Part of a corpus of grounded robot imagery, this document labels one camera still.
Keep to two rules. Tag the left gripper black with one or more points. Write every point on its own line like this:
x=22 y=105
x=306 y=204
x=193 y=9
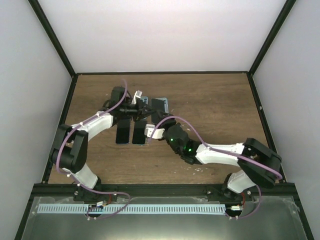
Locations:
x=140 y=113

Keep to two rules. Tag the dark green phone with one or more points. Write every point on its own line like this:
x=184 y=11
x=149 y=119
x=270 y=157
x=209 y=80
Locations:
x=157 y=105
x=139 y=137

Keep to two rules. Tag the blue phone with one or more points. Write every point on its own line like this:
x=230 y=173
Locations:
x=123 y=132

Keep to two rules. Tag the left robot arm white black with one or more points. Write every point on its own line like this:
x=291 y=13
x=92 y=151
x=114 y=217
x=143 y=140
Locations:
x=69 y=150

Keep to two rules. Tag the metal front plate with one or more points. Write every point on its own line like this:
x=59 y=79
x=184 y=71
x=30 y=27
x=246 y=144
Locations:
x=270 y=218

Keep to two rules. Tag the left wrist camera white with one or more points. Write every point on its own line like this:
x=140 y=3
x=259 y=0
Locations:
x=136 y=97

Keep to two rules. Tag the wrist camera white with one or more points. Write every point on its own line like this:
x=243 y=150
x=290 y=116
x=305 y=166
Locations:
x=151 y=132
x=136 y=97

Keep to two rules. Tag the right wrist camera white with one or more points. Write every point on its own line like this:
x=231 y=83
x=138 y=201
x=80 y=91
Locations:
x=151 y=132

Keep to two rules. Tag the light-blue slotted cable duct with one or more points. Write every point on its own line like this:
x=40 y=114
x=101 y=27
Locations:
x=202 y=209

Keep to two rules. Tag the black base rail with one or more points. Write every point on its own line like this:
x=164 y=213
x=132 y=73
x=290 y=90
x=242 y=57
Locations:
x=213 y=192

